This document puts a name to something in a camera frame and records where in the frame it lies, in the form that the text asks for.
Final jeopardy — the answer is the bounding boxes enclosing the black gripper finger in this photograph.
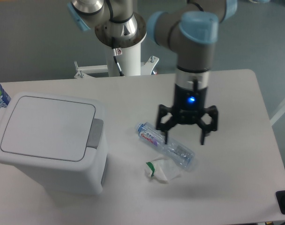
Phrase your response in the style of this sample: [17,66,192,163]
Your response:
[156,104,180,144]
[196,105,218,145]

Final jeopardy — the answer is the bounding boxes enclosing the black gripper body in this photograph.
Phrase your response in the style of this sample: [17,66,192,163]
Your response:
[172,85,208,125]

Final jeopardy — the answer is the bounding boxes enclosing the white push-lid trash can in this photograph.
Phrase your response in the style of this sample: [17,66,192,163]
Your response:
[0,92,108,195]

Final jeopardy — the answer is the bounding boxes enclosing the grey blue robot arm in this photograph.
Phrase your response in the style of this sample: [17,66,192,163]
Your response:
[67,0,237,142]

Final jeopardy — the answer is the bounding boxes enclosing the crushed clear plastic bottle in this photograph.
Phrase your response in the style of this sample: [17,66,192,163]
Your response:
[135,122,195,172]

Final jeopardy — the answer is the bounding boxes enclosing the crumpled white paper wrapper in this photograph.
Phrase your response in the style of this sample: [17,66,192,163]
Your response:
[144,157,181,183]

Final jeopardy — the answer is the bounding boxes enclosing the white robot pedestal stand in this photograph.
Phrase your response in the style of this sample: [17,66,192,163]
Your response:
[73,12,160,79]

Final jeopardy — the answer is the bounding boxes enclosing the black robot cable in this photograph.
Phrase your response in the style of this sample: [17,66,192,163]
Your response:
[110,37,126,77]

